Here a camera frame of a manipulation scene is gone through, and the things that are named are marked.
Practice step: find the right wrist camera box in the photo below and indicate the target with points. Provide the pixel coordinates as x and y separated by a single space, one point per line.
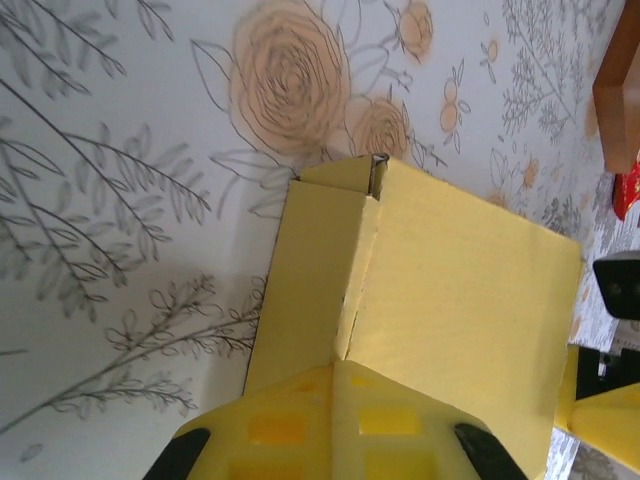
620 290

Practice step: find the red snack packet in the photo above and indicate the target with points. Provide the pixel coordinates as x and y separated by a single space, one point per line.
630 195

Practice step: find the brown wooden rack base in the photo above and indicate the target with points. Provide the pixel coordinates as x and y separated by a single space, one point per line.
620 75

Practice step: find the yellow paper box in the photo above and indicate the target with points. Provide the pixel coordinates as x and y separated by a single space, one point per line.
450 275

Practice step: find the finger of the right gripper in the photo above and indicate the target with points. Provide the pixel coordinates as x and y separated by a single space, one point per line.
615 425

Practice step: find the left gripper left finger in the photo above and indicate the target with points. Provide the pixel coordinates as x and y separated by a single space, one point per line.
260 450

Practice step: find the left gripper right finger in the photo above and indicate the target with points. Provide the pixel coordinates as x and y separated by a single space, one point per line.
400 450

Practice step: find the floral patterned tablecloth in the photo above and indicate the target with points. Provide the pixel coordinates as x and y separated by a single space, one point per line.
100 150

